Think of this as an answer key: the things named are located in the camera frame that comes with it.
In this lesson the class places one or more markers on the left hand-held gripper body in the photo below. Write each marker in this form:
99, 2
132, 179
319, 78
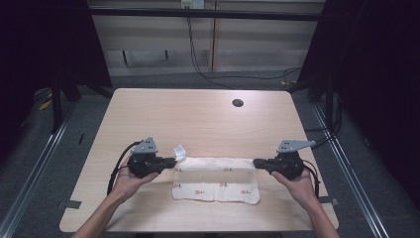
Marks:
143, 163

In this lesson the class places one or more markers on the person's right hand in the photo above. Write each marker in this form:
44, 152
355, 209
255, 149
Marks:
298, 188

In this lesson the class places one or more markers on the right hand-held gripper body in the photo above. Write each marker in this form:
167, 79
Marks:
287, 163

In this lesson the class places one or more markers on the person's left hand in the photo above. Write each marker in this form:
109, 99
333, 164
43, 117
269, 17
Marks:
127, 185

